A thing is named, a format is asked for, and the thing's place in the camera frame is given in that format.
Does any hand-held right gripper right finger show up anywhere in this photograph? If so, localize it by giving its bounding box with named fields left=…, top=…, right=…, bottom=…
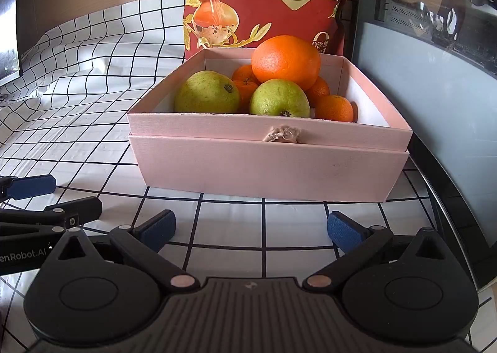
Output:
left=301, top=210, right=445, bottom=293

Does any red printed snack bag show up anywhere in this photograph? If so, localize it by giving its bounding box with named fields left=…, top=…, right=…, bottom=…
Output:
left=176, top=0, right=360, bottom=63

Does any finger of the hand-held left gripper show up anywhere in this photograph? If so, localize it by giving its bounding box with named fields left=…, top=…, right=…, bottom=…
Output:
left=0, top=195, right=103, bottom=239
left=0, top=174, right=57, bottom=202

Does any large orange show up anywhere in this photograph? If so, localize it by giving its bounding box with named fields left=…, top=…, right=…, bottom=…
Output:
left=251, top=35, right=322, bottom=92

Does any pink cardboard box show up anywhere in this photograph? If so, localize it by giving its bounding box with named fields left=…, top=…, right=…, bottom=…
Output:
left=126, top=47, right=413, bottom=154

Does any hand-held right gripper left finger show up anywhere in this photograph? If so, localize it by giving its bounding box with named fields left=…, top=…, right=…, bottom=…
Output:
left=57, top=210, right=199, bottom=293

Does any white checked tablecloth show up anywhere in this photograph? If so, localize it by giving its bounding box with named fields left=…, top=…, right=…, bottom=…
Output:
left=0, top=0, right=497, bottom=353

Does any small tangerine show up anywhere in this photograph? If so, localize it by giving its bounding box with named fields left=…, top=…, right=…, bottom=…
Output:
left=314, top=94, right=355, bottom=123
left=305, top=76, right=331, bottom=108
left=232, top=79, right=260, bottom=113
left=232, top=64, right=259, bottom=84

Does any black glass-sided computer case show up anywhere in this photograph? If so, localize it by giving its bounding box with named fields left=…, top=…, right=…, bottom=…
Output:
left=349, top=0, right=497, bottom=289

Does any green pear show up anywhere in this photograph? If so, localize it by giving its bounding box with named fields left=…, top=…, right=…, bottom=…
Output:
left=249, top=79, right=311, bottom=118
left=174, top=71, right=240, bottom=114

